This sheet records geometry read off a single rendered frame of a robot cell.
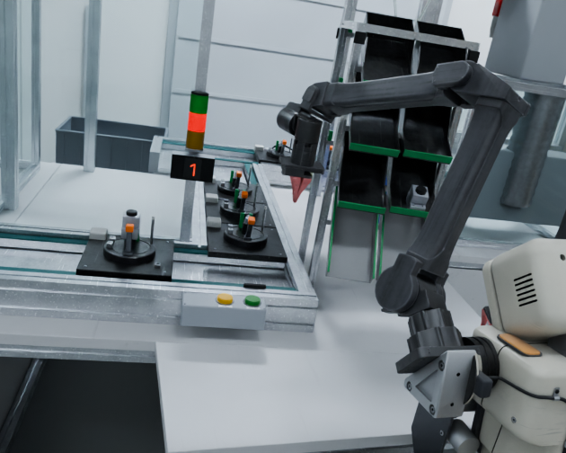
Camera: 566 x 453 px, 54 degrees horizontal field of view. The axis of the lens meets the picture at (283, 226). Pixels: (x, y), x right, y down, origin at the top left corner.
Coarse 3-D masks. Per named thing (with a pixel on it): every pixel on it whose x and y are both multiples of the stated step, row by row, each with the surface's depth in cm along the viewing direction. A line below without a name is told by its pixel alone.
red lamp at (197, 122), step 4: (192, 116) 153; (196, 116) 153; (200, 116) 153; (204, 116) 154; (188, 120) 155; (192, 120) 154; (196, 120) 153; (200, 120) 154; (204, 120) 154; (188, 124) 155; (192, 124) 154; (196, 124) 154; (200, 124) 154; (204, 124) 155; (188, 128) 155; (192, 128) 154; (196, 128) 154; (200, 128) 154; (204, 128) 156
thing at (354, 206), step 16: (352, 160) 166; (368, 160) 168; (384, 160) 162; (352, 176) 161; (368, 176) 162; (384, 176) 159; (352, 192) 156; (368, 192) 157; (384, 192) 155; (352, 208) 151; (368, 208) 151; (384, 208) 150
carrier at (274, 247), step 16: (208, 224) 182; (224, 224) 187; (240, 224) 180; (208, 240) 172; (224, 240) 174; (240, 240) 171; (256, 240) 173; (272, 240) 180; (208, 256) 165; (224, 256) 166; (240, 256) 167; (256, 256) 168; (272, 256) 168
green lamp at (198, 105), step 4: (192, 96) 152; (196, 96) 151; (200, 96) 151; (204, 96) 152; (208, 96) 153; (192, 100) 152; (196, 100) 151; (200, 100) 151; (204, 100) 152; (192, 104) 152; (196, 104) 152; (200, 104) 152; (204, 104) 152; (192, 108) 152; (196, 108) 152; (200, 108) 152; (204, 108) 153; (192, 112) 153; (196, 112) 153; (200, 112) 153; (204, 112) 153
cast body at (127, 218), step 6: (132, 210) 151; (126, 216) 149; (132, 216) 150; (138, 216) 151; (126, 222) 149; (132, 222) 150; (138, 222) 150; (138, 228) 151; (126, 234) 149; (132, 234) 150; (138, 234) 154
